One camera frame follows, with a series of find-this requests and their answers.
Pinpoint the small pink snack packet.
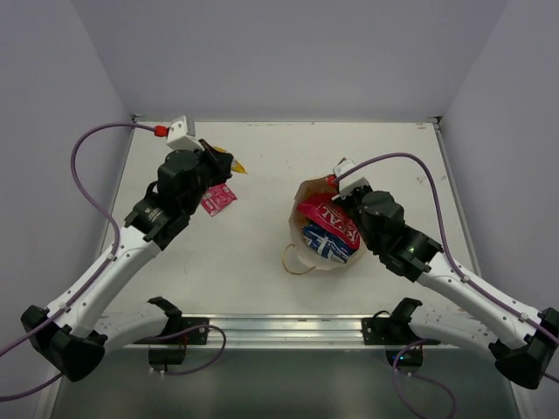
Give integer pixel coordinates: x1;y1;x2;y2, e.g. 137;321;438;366
201;183;237;216

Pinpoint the yellow snack packet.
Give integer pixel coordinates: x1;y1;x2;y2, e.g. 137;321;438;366
213;146;248;175

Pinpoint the brown paper bag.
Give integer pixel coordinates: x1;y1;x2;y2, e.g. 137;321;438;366
281;176;367;276

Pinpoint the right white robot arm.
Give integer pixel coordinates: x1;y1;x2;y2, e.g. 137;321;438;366
333;186;558;390

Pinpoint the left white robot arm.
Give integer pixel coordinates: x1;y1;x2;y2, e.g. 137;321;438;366
21;142;233;382

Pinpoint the large red snack bag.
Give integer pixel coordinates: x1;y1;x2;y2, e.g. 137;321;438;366
296;193;361;252

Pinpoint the blue white snack bag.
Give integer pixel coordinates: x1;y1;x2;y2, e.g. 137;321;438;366
301;223;355;264

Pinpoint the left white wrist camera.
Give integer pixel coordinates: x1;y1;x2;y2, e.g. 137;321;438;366
154;115;202;152

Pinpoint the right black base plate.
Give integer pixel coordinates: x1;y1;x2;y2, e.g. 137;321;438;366
361;310;420;346

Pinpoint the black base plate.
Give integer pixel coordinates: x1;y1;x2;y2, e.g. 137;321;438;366
135;317;210;345
361;310;420;346

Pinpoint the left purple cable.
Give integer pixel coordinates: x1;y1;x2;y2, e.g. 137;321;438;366
0;122;227;401

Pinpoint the purple cable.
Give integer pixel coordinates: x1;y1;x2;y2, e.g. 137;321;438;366
335;152;559;419
0;122;227;401

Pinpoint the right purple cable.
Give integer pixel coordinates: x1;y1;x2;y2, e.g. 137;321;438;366
335;152;559;419

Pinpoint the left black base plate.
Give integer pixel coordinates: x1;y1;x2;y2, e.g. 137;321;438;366
135;317;210;345

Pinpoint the aluminium mounting rail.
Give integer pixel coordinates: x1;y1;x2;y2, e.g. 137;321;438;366
104;312;481;350

